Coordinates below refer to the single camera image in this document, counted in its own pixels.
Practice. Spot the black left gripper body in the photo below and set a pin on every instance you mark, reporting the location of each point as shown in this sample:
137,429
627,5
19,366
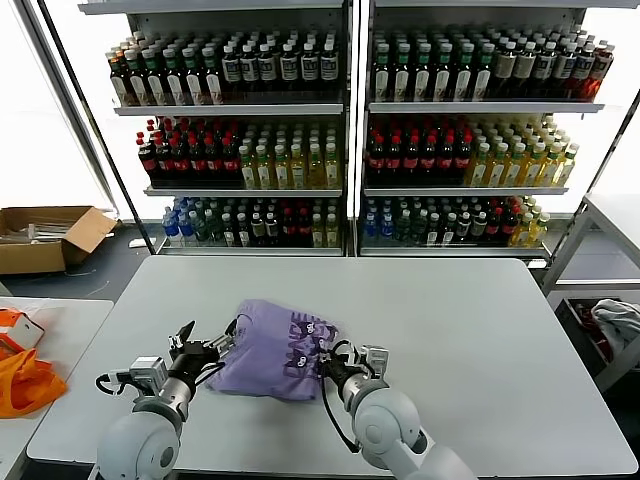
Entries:
195,357

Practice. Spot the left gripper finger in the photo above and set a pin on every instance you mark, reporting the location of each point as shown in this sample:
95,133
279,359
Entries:
227,340
185,334

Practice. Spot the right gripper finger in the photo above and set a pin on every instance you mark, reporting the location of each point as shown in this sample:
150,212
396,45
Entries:
325,371
327,357

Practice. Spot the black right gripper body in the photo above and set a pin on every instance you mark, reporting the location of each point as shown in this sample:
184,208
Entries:
342,365

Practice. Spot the purple t-shirt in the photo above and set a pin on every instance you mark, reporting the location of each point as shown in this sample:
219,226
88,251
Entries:
270,350

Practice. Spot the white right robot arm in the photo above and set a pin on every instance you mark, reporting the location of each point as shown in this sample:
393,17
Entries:
385,420

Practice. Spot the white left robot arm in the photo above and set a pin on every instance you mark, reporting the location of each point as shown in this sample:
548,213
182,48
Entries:
140,445

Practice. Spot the small blue water bottle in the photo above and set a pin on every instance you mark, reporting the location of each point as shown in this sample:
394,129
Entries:
186,230
170,230
386,230
370,230

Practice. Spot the small green tinted bottle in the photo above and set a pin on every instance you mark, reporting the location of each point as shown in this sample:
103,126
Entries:
403,230
215,230
419,230
201,230

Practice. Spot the small dark drink bottle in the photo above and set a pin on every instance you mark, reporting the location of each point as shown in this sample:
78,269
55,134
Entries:
271,232
433,232
478,230
463,230
448,232
257,232
228,232
242,232

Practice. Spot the small yellow juice bottle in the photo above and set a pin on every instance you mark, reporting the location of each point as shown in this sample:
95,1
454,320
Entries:
331,234
317,234
522,232
537,231

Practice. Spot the small red cap cola bottle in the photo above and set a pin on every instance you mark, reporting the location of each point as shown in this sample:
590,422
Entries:
303,232
288,232
509,227
494,227

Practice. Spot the orange white carton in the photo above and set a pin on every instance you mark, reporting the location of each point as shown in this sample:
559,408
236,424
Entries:
25,332

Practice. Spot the orange cloth bag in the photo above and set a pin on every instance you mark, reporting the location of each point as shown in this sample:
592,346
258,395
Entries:
25,390

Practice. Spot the brown cardboard box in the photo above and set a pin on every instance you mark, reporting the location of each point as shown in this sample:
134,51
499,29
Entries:
30,260

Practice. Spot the white strips bundle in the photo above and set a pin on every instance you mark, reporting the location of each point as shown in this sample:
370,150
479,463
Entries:
45,231

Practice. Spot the grey metal shelf rack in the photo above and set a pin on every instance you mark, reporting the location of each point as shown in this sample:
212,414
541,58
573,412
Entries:
475,107
225,110

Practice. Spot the black storage crate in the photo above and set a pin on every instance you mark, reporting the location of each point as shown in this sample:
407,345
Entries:
570,320

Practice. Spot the red cloth item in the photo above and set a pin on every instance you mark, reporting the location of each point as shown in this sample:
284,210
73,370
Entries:
584,312

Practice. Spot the green label tea bottle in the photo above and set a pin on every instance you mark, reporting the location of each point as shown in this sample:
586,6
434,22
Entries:
482,75
442,75
193,82
213,82
381,75
421,75
462,75
135,82
153,82
174,82
401,75

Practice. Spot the thin black metal pole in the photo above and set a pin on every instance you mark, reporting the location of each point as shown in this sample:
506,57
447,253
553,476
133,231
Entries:
626,119
84,100

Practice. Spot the amber tea bottle white label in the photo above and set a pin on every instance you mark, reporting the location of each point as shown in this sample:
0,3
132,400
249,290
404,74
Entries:
119,80

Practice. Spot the grey slanted pillar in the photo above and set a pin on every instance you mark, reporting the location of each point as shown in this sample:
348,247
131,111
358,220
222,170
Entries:
65,100

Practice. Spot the dark drink bottle blue label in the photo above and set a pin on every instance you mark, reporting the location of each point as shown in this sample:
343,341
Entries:
230,70
583,72
328,70
308,70
288,70
543,70
267,70
563,70
249,70

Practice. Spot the grey white crumpled cloth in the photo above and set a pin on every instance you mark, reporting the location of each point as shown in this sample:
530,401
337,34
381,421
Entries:
617,315

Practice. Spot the grey metal side table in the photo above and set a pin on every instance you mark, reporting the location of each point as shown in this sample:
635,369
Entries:
620,212

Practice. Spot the dark drink bottle beige label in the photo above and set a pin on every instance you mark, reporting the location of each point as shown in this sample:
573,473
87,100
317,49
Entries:
505,70
523,70

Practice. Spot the red drink bottle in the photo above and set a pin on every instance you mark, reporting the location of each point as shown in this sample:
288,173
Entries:
600,75

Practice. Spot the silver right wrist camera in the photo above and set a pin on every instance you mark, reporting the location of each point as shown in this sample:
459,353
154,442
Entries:
374,357

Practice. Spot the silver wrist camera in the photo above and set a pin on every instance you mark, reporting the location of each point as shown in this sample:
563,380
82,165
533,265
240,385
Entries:
147,371
374,357

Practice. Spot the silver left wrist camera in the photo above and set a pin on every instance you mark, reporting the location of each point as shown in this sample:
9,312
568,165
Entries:
147,371

